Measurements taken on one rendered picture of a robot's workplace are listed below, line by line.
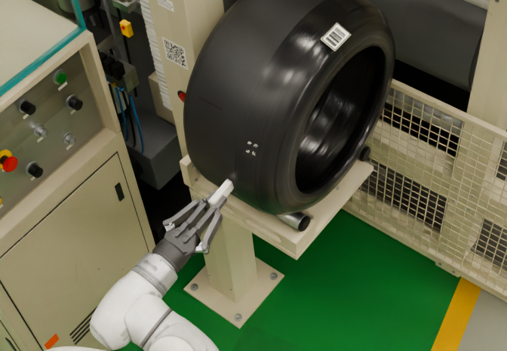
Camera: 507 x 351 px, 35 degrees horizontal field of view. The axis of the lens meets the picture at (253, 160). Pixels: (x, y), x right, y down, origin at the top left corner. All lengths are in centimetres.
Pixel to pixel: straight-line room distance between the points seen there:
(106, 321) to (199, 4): 75
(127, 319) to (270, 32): 67
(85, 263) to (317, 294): 91
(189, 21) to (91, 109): 48
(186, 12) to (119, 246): 97
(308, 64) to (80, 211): 94
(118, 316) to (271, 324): 129
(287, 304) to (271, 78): 142
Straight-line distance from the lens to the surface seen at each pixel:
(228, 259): 268
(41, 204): 220
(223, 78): 171
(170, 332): 166
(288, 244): 207
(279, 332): 289
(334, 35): 170
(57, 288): 246
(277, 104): 165
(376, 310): 293
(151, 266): 171
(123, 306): 168
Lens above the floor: 257
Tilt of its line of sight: 51 degrees down
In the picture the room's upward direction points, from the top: 6 degrees counter-clockwise
